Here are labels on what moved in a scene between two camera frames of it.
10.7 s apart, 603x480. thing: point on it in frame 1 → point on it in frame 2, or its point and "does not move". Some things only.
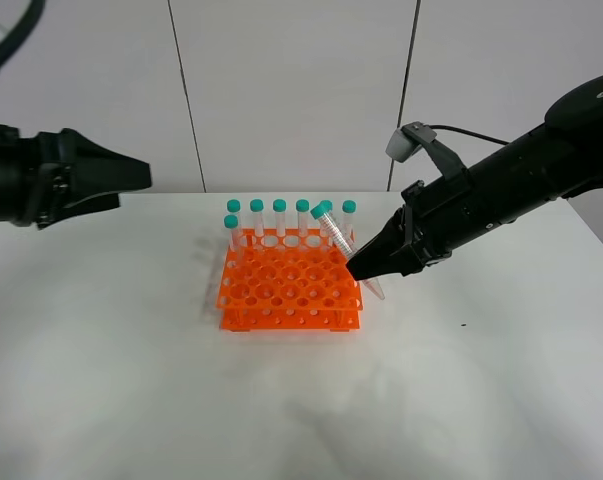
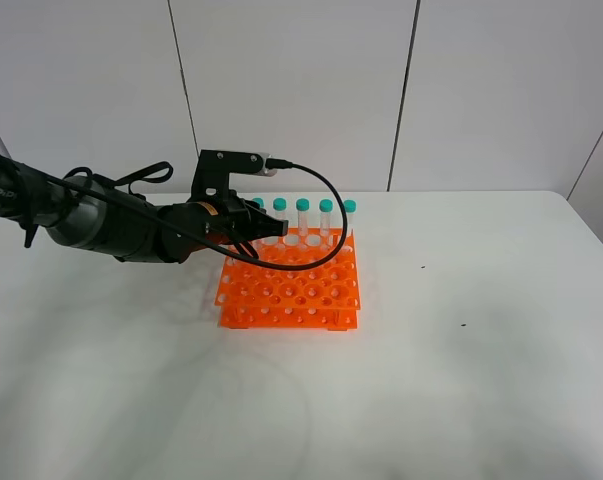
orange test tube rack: (291, 280) does not move
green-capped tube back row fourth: (302, 207) does not move
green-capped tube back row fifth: (326, 207) does not move
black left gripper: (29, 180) → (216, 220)
